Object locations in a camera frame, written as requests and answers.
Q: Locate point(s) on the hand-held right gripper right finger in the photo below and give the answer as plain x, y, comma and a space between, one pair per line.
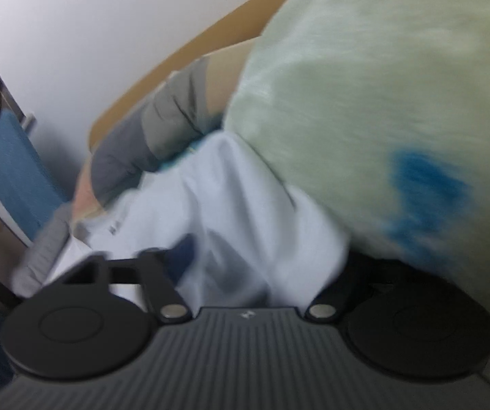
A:
358, 273

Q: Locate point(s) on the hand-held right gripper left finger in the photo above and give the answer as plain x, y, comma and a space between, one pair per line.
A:
181, 256

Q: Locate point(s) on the light blue garment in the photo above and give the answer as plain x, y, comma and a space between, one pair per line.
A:
236, 205

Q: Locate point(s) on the grey beige striped garment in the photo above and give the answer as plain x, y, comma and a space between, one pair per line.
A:
163, 115

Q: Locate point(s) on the blue cloth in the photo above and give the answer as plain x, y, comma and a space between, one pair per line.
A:
18, 171

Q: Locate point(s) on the green printed fleece blanket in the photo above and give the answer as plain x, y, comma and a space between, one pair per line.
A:
356, 72

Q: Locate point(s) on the yellow wooden headboard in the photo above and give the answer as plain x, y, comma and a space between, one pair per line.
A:
210, 30

